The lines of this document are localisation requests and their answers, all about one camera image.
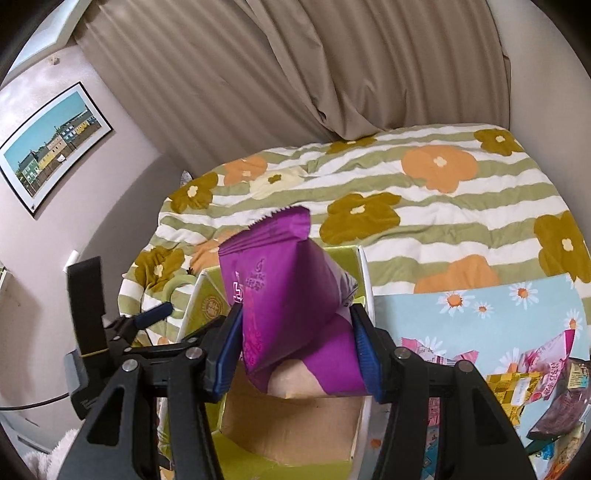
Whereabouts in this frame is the pink striped snack pack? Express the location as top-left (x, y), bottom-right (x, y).
top-left (402, 338), bottom-right (479, 427)

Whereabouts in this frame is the purple chip bag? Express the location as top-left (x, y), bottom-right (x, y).
top-left (218, 206), bottom-right (367, 397)

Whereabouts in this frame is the gold snack pack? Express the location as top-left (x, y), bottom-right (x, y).
top-left (486, 372), bottom-right (543, 426)

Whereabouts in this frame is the dark brown snack pack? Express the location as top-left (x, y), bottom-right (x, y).
top-left (527, 358), bottom-right (590, 440)

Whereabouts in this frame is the grey headboard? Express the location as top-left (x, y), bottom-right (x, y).
top-left (80, 156), bottom-right (183, 319)

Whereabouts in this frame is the small pink snack pack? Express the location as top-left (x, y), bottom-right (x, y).
top-left (517, 329), bottom-right (575, 403)

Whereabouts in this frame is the blue daisy tablecloth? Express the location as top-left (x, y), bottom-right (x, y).
top-left (368, 272), bottom-right (591, 480)

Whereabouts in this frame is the green cardboard box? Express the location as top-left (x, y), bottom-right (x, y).
top-left (163, 246), bottom-right (375, 479)

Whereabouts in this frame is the framed houses picture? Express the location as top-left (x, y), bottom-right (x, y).
top-left (1, 82), bottom-right (113, 216)

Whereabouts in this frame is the beige curtain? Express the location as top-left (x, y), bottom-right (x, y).
top-left (74, 1), bottom-right (510, 173)

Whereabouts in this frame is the floral striped quilt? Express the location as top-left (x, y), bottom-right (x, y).
top-left (118, 124), bottom-right (590, 338)

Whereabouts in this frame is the black cable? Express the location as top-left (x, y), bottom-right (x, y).
top-left (0, 390), bottom-right (70, 411)

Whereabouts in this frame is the white wall switch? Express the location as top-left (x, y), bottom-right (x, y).
top-left (63, 250), bottom-right (80, 273)

